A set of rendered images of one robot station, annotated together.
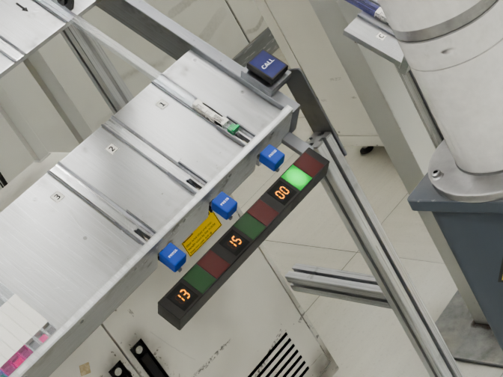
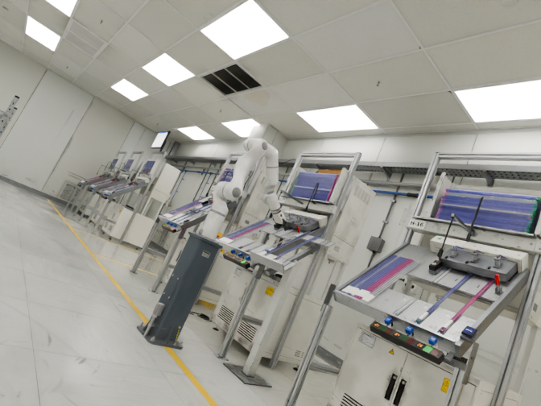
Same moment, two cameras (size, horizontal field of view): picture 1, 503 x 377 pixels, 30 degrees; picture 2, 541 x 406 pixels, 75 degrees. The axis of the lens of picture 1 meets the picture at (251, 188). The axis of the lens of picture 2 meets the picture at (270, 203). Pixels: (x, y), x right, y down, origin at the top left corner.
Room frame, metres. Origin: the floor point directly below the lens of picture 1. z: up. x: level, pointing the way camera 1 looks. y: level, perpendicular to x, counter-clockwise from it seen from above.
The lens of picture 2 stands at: (1.02, -2.73, 0.70)
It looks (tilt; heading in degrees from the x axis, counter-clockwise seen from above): 9 degrees up; 85
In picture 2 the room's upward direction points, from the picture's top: 24 degrees clockwise
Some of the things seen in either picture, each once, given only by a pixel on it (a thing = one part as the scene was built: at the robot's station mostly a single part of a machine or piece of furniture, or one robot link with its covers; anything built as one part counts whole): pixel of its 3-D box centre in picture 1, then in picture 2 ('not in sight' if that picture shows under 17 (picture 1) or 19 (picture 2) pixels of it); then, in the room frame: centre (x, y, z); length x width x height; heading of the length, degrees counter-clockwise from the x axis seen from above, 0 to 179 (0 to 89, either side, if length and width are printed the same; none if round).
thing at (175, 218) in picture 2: not in sight; (200, 240); (0.79, 1.64, 0.66); 1.01 x 0.73 x 1.31; 31
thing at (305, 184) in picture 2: not in sight; (316, 188); (1.61, 0.39, 1.52); 0.51 x 0.13 x 0.27; 121
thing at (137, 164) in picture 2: not in sight; (123, 190); (-1.50, 5.76, 0.95); 1.37 x 0.82 x 1.90; 31
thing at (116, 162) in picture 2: not in sight; (109, 185); (-2.24, 7.01, 0.95); 1.37 x 0.82 x 1.90; 31
